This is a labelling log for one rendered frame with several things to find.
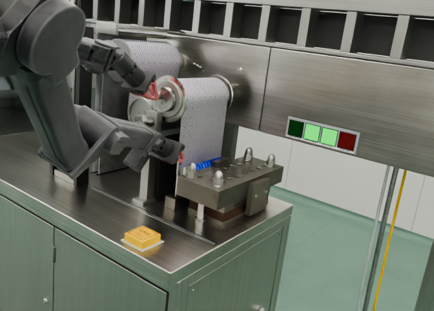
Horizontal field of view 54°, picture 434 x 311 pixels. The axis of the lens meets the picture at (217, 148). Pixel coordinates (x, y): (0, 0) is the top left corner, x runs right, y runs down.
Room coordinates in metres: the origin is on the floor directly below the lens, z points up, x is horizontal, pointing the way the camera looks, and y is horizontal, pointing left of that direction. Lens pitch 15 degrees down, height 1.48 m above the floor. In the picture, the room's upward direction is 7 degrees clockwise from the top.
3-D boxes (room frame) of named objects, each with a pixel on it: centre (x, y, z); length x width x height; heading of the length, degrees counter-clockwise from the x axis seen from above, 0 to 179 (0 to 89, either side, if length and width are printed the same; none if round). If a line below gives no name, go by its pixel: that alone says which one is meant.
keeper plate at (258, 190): (1.33, -0.15, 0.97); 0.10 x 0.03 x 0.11; 145
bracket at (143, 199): (1.33, 0.22, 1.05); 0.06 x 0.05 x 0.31; 145
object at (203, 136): (1.41, 0.05, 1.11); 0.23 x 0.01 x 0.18; 145
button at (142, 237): (1.06, 0.17, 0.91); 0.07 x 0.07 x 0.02; 55
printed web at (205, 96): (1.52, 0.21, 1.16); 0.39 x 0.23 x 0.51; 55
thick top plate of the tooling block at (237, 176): (1.37, -0.07, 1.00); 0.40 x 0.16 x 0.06; 145
